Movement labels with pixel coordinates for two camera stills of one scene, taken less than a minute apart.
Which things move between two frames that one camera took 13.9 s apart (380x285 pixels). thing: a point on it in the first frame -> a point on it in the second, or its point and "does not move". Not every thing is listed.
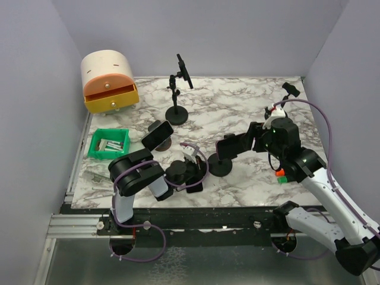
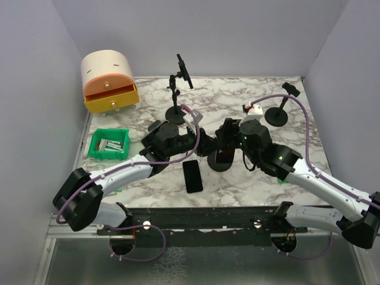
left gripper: (200, 168) -> (206, 143)
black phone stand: (290, 89) does not move
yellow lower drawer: (112, 100) does not move
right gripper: (257, 131) -> (230, 126)
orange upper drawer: (105, 82) does not move
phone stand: (176, 116) does not move
